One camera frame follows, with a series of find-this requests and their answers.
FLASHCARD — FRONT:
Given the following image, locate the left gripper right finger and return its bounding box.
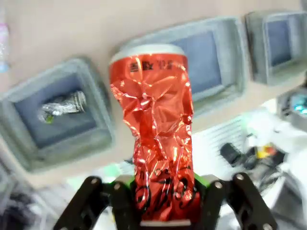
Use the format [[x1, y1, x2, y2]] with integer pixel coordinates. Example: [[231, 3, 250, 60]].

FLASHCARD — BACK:
[[193, 172, 279, 230]]

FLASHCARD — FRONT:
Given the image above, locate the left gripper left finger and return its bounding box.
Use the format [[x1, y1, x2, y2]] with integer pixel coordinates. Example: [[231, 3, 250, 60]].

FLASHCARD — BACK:
[[54, 175, 139, 230]]

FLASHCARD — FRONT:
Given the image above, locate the crushed red cola can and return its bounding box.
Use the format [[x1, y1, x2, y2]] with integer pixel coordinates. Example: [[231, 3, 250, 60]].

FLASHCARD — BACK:
[[109, 44, 201, 222]]

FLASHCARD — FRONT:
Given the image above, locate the crushed black drink can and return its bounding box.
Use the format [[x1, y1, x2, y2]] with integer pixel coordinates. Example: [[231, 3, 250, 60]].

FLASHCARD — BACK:
[[38, 91, 87, 124]]

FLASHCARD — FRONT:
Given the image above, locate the clear bottle with pink label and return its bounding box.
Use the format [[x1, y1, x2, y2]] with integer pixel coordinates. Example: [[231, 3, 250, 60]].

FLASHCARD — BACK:
[[0, 21, 10, 74]]

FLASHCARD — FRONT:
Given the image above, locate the black device box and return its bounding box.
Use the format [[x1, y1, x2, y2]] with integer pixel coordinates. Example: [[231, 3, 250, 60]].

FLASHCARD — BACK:
[[220, 142, 243, 166]]

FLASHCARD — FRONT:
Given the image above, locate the yellow emergency stop button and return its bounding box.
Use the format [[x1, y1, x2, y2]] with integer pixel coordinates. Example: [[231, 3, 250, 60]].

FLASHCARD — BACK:
[[256, 143, 276, 158]]

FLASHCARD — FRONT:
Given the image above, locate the grey fabric basket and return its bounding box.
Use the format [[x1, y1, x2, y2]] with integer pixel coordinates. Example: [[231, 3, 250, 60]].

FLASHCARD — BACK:
[[244, 9, 307, 86], [114, 16, 248, 118], [0, 57, 116, 173]]

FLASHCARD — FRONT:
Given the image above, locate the white slotted base plate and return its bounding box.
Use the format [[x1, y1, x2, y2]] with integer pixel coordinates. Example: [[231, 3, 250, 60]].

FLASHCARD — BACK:
[[191, 112, 255, 168]]

